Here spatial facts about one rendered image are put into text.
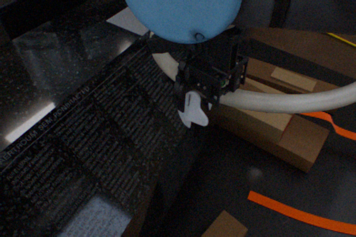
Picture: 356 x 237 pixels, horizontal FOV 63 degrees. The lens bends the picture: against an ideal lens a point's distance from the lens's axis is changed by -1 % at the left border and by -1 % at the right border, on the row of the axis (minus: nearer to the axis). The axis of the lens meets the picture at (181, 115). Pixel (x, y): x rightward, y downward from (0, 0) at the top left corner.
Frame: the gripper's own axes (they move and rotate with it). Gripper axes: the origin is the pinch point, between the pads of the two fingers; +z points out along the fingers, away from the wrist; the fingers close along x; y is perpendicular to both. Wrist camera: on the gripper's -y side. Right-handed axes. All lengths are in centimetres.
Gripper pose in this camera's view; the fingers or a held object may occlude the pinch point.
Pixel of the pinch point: (196, 111)
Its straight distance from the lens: 55.2
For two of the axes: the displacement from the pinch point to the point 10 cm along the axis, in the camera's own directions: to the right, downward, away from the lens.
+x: 6.7, -5.6, 4.9
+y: 7.4, 4.8, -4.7
